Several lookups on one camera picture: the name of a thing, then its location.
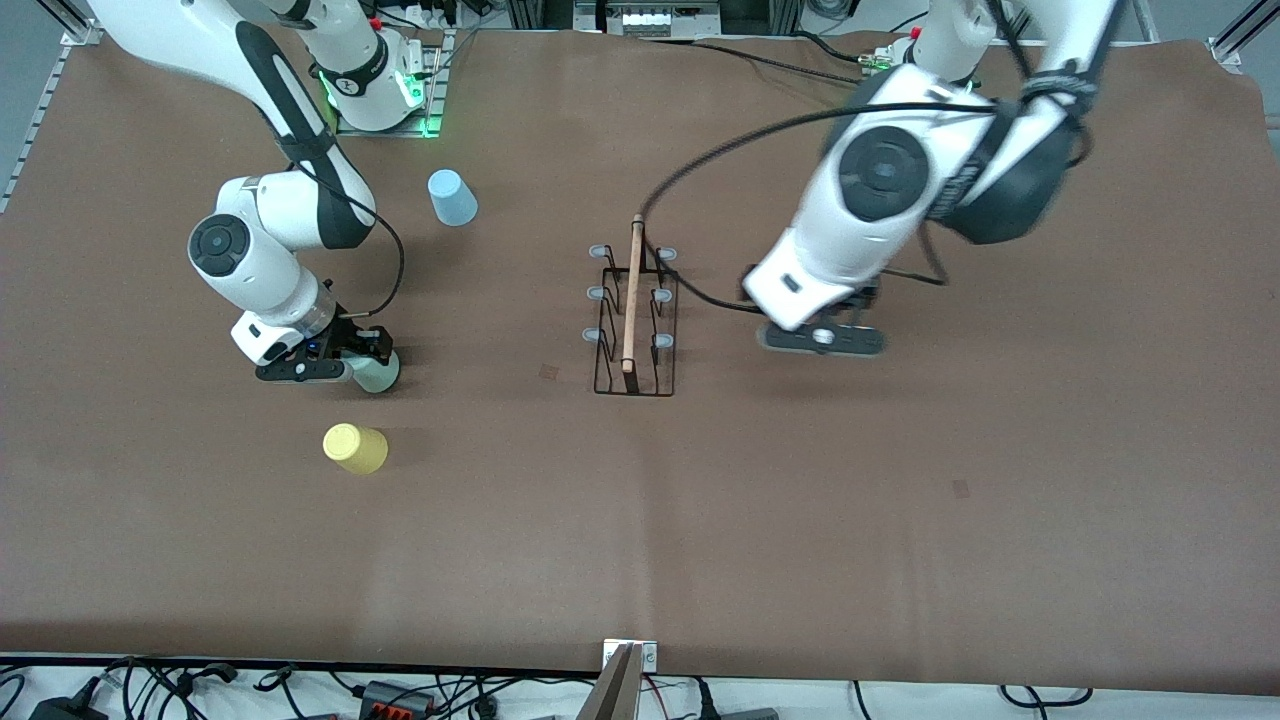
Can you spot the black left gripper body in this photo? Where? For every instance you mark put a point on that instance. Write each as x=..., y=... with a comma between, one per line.
x=862, y=300

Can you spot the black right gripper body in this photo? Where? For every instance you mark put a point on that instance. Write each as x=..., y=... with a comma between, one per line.
x=349, y=335

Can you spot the mint green plastic cup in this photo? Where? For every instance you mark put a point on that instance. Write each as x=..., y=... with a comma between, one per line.
x=378, y=375

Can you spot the yellow plastic cup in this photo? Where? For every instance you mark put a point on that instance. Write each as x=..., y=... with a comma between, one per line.
x=355, y=448

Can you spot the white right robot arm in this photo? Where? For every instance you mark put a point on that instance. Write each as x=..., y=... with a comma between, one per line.
x=260, y=260

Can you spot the light blue plastic cup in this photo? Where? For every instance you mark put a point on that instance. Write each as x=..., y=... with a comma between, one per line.
x=453, y=198

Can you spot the brown table mat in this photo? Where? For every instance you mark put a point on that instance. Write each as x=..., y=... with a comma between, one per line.
x=640, y=540

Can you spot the white power strip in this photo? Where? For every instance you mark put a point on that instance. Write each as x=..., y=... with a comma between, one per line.
x=430, y=12

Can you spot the orange black connector block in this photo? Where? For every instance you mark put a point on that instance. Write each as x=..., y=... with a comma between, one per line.
x=395, y=698

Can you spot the grey control box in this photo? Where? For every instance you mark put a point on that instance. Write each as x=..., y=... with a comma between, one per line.
x=645, y=15

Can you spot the black power adapter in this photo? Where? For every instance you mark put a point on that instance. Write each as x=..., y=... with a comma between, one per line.
x=68, y=705

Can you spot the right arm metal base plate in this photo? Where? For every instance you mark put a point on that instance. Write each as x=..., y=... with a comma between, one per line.
x=435, y=90

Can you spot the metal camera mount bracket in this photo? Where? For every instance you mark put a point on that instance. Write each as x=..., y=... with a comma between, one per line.
x=628, y=670

